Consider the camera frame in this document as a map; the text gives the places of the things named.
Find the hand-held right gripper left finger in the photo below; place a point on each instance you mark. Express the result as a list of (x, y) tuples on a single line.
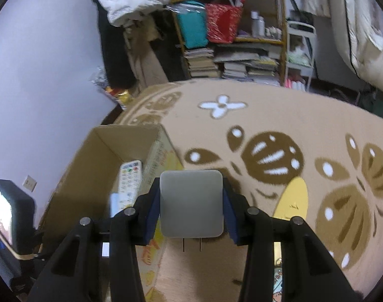
[(152, 214)]

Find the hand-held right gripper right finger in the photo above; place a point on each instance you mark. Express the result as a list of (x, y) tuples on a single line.
[(231, 217)]

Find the grey square power adapter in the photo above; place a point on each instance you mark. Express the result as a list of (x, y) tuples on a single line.
[(191, 204)]

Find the brown cardboard box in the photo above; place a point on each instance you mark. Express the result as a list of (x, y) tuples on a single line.
[(94, 163)]

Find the remote control with coloured buttons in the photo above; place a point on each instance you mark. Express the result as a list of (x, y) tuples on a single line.
[(130, 182)]

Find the yellow banana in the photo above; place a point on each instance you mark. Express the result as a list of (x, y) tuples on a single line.
[(292, 198)]

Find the colourful printed mat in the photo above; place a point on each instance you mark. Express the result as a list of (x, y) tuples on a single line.
[(278, 283)]

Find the beige patterned carpet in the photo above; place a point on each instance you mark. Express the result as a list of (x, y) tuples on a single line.
[(273, 116)]

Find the crumpled snack bag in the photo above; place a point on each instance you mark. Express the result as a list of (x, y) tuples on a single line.
[(116, 94)]

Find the stack of papers and magazines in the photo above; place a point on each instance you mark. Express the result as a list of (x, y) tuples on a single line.
[(251, 66)]

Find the leaning cardboard sheet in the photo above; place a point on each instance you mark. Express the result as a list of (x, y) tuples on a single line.
[(150, 59)]

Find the stack of books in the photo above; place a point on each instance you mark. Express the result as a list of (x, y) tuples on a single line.
[(201, 64)]

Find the black hanging garment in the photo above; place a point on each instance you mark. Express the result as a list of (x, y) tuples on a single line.
[(116, 56)]

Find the wooden bookshelf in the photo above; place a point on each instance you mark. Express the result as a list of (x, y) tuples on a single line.
[(260, 40)]

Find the white metal cart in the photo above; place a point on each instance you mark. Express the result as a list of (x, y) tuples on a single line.
[(311, 53)]

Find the green round object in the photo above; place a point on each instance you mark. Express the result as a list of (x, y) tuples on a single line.
[(379, 107)]

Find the white plastic bottle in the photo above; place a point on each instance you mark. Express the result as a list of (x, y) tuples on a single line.
[(254, 23), (261, 27)]

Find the teal bag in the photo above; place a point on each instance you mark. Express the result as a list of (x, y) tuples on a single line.
[(193, 25)]

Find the red patterned bag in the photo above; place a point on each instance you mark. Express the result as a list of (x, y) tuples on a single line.
[(224, 23)]

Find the white bedding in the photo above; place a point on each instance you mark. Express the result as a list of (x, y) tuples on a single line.
[(361, 31)]

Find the beige wall socket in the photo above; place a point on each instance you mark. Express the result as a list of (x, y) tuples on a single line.
[(30, 183)]

